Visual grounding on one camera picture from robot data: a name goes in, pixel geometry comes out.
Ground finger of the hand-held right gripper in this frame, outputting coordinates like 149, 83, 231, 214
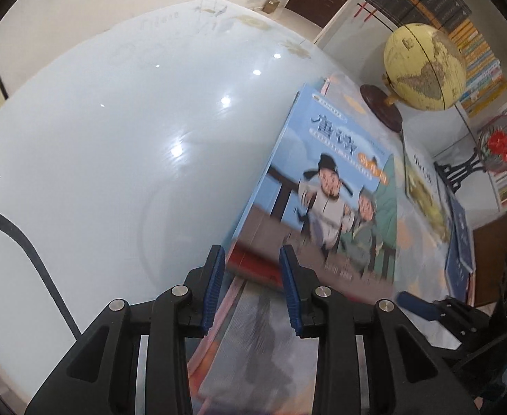
397, 291, 469, 343
434, 295, 493, 330

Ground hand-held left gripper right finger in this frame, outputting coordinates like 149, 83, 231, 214
279, 244, 481, 415

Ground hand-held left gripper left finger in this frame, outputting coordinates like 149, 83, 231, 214
25, 244, 227, 415

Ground red book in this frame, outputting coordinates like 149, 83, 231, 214
226, 242, 282, 292

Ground dark blue bird cover book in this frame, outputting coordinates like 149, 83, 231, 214
445, 225, 476, 289

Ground light blue illustrated book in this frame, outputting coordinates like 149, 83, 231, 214
231, 83, 400, 307

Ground brown wooden cabinet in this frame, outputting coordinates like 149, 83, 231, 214
472, 212, 507, 307

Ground white and meadow cover book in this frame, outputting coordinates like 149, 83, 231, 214
402, 136, 451, 243

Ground red flower fan ornament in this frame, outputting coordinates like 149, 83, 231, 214
435, 114, 507, 195

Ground yellow globe on wooden base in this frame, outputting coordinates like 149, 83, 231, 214
359, 23, 468, 132

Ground row of orange yellow spines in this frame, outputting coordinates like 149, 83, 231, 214
448, 19, 507, 117

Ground white bookshelf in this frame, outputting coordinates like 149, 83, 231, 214
314, 0, 507, 225

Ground black cable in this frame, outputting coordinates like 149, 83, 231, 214
0, 200, 82, 340

